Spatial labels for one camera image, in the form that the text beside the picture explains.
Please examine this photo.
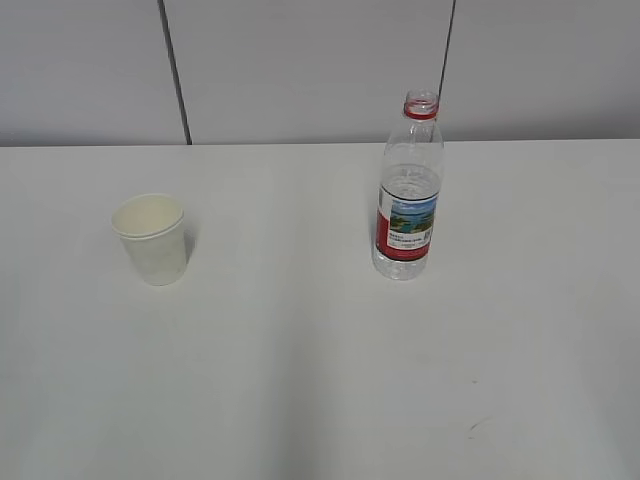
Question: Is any clear plastic water bottle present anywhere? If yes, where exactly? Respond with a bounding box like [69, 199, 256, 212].
[373, 90, 444, 280]

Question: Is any white paper cup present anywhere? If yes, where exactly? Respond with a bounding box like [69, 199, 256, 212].
[111, 194, 187, 286]

